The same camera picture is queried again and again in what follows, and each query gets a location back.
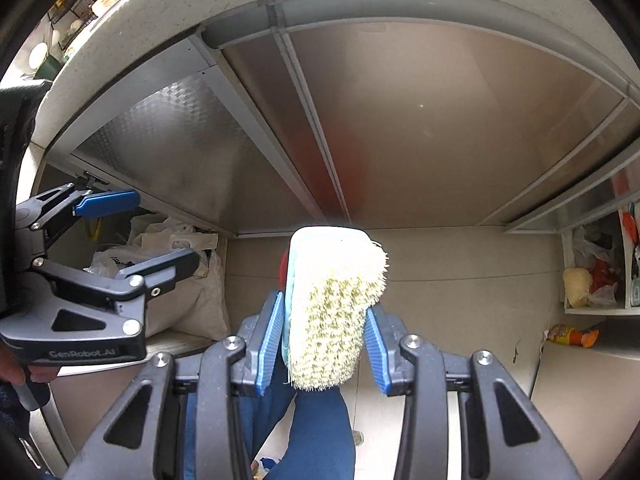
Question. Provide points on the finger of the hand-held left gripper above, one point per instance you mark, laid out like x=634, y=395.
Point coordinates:
x=165, y=267
x=107, y=202

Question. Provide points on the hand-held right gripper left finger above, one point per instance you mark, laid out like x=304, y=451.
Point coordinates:
x=267, y=350

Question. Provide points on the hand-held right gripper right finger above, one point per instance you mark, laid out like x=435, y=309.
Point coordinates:
x=377, y=355

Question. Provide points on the red plastic bin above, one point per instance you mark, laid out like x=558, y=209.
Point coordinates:
x=284, y=266

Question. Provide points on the person's left hand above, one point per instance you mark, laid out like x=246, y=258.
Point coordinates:
x=10, y=370

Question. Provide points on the crumpled white plastic bag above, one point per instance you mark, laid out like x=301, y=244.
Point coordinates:
x=160, y=232

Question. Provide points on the white woven sack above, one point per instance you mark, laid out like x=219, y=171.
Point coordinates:
x=195, y=305

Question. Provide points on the metal framed cabinet door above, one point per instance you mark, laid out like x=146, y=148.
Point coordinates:
x=450, y=135
x=280, y=125
x=590, y=185
x=175, y=160

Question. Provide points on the round floor drain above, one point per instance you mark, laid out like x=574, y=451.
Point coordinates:
x=358, y=436

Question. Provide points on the person's blue trousers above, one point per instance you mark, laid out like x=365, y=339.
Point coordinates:
x=320, y=435

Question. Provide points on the green container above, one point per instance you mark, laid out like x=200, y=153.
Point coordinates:
x=50, y=67

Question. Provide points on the white round bowl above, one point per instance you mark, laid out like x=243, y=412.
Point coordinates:
x=37, y=55

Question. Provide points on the orange snack packet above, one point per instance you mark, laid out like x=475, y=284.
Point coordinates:
x=570, y=335

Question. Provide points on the cream yellow sponge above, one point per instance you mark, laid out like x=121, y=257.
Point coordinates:
x=576, y=287

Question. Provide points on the white open shelf unit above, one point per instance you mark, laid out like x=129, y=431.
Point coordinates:
x=567, y=260

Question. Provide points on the clear plastic bag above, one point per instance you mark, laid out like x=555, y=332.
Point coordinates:
x=585, y=245

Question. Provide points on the red plastic bag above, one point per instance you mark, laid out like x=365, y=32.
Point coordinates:
x=602, y=274

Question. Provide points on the white green labelled tub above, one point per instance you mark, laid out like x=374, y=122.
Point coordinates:
x=635, y=290

